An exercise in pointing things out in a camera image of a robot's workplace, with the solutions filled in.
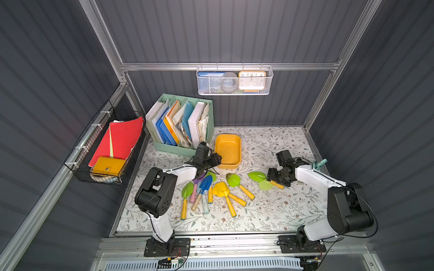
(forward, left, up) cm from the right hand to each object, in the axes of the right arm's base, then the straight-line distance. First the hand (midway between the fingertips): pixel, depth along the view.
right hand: (276, 178), depth 91 cm
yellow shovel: (-11, +22, -2) cm, 25 cm away
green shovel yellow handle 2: (-1, +23, -2) cm, 23 cm away
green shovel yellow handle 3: (-7, +49, -2) cm, 49 cm away
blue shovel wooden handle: (-4, +40, -2) cm, 40 cm away
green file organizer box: (+24, +55, +18) cm, 62 cm away
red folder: (+4, +75, +28) cm, 80 cm away
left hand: (+11, +33, +4) cm, 35 cm away
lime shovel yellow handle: (-7, +36, -2) cm, 37 cm away
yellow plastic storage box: (+26, +26, -4) cm, 37 cm away
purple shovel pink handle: (-2, +44, -2) cm, 44 cm away
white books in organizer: (+21, +43, +21) cm, 52 cm away
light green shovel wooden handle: (-3, +6, -1) cm, 7 cm away
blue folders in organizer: (+21, +63, +10) cm, 67 cm away
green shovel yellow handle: (+2, +8, -2) cm, 8 cm away
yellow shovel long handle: (-7, +30, -1) cm, 31 cm away
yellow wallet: (-10, +73, +28) cm, 79 cm away
